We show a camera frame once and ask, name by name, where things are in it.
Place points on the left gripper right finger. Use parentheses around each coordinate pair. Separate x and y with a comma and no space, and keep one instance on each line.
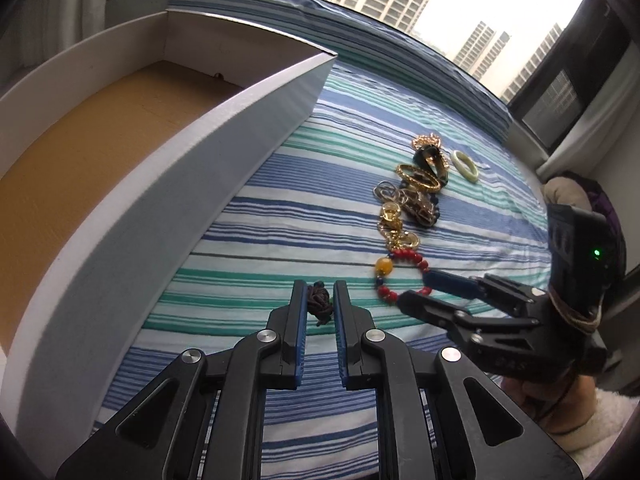
(439,416)

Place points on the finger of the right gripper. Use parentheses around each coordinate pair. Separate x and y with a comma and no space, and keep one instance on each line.
(498,292)
(437,313)

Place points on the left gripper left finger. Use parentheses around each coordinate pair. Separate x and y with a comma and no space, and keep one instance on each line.
(203,415)

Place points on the red bead bracelet amber bead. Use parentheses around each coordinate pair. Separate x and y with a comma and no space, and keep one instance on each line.
(398,269)

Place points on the gold chain coin pendant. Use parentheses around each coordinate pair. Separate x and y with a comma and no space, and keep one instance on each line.
(391,227)

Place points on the brown cord jade pendant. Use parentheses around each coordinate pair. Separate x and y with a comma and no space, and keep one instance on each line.
(319,303)

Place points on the pale green jade bangle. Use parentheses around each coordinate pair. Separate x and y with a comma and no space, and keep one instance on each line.
(465,166)

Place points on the gold bangle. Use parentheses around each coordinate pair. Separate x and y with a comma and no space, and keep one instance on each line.
(418,178)

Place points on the right hand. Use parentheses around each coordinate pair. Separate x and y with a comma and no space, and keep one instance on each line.
(558,408)

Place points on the striped blue green bedsheet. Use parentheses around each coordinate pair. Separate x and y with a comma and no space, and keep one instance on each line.
(309,212)

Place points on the white cardboard box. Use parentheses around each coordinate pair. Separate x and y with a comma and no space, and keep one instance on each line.
(116,155)

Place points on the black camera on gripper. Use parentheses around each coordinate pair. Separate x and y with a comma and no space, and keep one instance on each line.
(585,263)

